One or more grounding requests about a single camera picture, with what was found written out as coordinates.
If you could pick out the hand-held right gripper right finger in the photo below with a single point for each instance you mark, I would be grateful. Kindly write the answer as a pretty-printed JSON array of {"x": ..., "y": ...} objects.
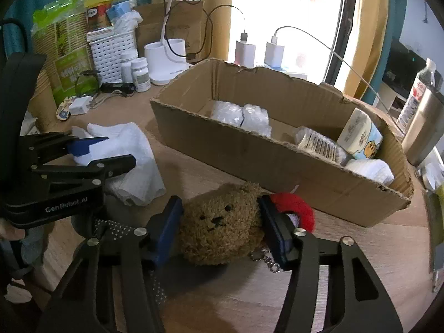
[{"x": 275, "y": 230}]

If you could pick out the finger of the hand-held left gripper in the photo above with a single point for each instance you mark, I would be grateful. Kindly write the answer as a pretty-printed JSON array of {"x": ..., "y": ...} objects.
[
  {"x": 111, "y": 165},
  {"x": 85, "y": 147}
]

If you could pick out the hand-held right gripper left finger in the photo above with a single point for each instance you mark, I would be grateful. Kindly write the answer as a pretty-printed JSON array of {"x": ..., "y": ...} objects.
[{"x": 170, "y": 229}]

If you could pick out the white paper towel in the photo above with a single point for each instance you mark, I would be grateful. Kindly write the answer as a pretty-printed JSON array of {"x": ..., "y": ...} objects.
[{"x": 135, "y": 166}]

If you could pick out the red plush toy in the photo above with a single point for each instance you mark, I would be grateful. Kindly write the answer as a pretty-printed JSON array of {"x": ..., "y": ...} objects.
[{"x": 302, "y": 208}]

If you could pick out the cardboard box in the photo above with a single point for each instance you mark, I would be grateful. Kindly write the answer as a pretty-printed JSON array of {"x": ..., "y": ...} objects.
[{"x": 277, "y": 170}]

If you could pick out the clear bag of cotton swabs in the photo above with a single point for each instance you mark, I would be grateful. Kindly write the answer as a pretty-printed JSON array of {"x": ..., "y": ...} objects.
[{"x": 319, "y": 143}]

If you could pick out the white bundle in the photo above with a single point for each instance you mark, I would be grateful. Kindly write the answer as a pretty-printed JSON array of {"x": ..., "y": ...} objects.
[{"x": 239, "y": 114}]

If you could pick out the white and blue tissue pack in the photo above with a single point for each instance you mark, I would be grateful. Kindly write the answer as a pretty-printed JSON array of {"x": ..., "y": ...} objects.
[{"x": 360, "y": 135}]

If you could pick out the small white plug adapter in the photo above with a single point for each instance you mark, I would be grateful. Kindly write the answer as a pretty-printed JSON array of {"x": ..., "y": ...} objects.
[{"x": 81, "y": 106}]

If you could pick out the black framed green lens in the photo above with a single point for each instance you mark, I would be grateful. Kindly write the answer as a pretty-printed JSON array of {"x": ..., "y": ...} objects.
[{"x": 86, "y": 84}]

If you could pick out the black pocket tool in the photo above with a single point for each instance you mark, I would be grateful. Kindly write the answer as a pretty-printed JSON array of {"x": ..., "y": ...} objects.
[{"x": 118, "y": 87}]

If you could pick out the white pill bottle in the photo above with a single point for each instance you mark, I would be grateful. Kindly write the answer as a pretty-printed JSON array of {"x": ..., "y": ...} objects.
[
  {"x": 141, "y": 76},
  {"x": 129, "y": 66}
]

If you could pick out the white plastic basket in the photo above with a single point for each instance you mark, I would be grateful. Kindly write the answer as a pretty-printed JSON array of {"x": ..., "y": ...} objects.
[{"x": 111, "y": 55}]

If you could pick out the green pack of paper cups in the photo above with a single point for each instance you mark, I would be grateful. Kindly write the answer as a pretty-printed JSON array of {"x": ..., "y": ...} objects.
[{"x": 66, "y": 41}]

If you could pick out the white desk lamp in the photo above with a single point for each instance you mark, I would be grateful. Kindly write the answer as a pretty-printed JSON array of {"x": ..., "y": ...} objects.
[{"x": 163, "y": 66}]

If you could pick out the brown jar with red label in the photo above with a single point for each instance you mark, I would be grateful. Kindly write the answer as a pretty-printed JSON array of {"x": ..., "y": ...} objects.
[{"x": 99, "y": 19}]

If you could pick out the blue and white plastic bags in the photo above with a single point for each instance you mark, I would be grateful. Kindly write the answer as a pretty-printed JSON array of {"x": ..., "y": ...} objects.
[{"x": 125, "y": 15}]

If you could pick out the brown paper bag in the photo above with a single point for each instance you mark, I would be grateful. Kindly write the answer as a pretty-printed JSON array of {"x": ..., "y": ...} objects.
[{"x": 152, "y": 24}]

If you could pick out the white plastic container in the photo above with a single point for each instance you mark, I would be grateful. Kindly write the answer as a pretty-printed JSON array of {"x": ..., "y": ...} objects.
[{"x": 433, "y": 177}]

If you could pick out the yellow tissue pack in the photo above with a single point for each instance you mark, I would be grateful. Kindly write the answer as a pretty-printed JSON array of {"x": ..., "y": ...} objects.
[{"x": 440, "y": 197}]

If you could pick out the white cabinet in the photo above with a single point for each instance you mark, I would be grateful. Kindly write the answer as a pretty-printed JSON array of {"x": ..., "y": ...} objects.
[{"x": 390, "y": 99}]

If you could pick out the stainless steel tumbler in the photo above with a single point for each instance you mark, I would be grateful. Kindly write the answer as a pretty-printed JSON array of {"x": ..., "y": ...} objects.
[{"x": 426, "y": 128}]

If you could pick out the clear water bottle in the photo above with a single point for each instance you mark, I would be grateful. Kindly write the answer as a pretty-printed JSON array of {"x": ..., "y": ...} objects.
[{"x": 416, "y": 93}]

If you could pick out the narrow yellow curtain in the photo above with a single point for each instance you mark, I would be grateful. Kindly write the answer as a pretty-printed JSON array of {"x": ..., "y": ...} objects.
[{"x": 367, "y": 41}]

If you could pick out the black monitor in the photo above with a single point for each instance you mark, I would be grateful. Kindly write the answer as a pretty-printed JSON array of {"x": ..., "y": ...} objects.
[{"x": 404, "y": 62}]

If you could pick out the narrow teal curtain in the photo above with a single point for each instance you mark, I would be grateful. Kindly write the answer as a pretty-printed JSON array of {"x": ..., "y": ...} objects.
[{"x": 395, "y": 3}]

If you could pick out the black sliding door frame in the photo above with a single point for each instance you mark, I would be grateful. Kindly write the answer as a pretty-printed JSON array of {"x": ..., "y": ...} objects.
[{"x": 341, "y": 31}]

